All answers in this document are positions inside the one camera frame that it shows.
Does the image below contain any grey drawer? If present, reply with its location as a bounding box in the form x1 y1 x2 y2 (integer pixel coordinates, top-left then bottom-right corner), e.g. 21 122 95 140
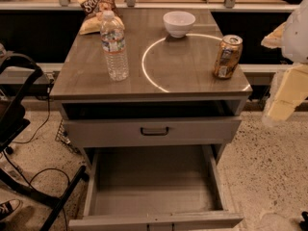
69 145 244 231
64 116 241 148

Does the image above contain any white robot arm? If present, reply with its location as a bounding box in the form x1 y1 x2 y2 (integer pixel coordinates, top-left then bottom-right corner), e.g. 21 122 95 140
261 0 308 126

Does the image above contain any grey wooden drawer cabinet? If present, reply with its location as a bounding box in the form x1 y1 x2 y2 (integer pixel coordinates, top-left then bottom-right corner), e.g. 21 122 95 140
51 9 251 162

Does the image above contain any grey top drawer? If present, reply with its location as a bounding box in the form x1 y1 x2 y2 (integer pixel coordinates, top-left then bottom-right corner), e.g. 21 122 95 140
64 116 241 148

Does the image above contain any white ceramic bowl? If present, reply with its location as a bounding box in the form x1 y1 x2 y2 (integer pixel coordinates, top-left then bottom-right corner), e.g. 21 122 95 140
163 11 195 38

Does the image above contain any clear plastic water bottle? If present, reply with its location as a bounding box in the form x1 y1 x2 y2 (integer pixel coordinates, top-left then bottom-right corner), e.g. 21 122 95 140
100 11 129 81

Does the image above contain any dented gold soda can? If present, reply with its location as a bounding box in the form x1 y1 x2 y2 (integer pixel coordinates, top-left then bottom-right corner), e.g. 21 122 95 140
214 35 243 79

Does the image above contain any brown chip bag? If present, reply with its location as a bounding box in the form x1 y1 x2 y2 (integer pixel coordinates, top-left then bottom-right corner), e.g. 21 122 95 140
77 0 123 35

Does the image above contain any black and white sneaker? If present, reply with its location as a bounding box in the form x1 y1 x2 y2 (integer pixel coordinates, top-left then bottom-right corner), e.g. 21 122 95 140
0 199 22 221

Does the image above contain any black object bottom right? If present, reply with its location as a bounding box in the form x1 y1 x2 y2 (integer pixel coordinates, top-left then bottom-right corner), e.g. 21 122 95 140
299 211 308 231

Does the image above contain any black floor cable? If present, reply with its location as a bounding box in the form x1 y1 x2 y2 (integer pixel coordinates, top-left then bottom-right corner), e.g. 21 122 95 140
2 93 71 231

